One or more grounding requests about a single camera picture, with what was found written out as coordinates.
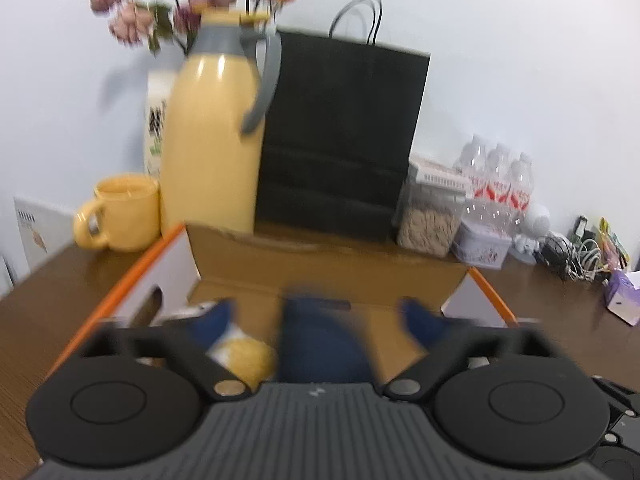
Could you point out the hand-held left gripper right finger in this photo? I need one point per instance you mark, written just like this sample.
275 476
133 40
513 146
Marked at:
422 322

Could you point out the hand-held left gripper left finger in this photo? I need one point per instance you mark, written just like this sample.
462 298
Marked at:
215 322

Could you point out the white and yellow plush toy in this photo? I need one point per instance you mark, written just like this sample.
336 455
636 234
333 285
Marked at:
247 357

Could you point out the navy zip case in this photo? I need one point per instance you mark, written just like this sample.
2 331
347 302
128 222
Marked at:
320 345

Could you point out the orange cardboard box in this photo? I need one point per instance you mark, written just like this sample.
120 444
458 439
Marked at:
325 265

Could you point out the clear seed container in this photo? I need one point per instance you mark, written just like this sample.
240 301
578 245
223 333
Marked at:
427 227

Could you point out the white tin box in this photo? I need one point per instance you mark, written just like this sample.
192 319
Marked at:
482 242

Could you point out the yellow mug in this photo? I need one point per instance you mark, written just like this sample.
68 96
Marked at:
130 215

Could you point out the purple tissue box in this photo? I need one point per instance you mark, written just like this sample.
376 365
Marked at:
625 297

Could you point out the white robot speaker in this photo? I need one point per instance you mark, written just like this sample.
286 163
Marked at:
535 230

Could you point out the yellow thermos jug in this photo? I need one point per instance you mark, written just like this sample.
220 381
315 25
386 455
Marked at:
210 150

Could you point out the black charger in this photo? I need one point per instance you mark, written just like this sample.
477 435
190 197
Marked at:
580 226

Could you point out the colourful snack packet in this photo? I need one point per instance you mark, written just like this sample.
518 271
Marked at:
612 242

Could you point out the black paper bag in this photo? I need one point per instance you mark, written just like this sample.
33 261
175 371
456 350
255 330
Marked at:
340 140

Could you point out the white milk carton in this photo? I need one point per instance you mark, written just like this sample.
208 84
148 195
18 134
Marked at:
156 130

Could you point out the dried pink rose bouquet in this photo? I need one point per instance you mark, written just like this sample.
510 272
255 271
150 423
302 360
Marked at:
132 22

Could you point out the white wall panel box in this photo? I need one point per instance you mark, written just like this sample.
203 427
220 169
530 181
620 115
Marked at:
40 235

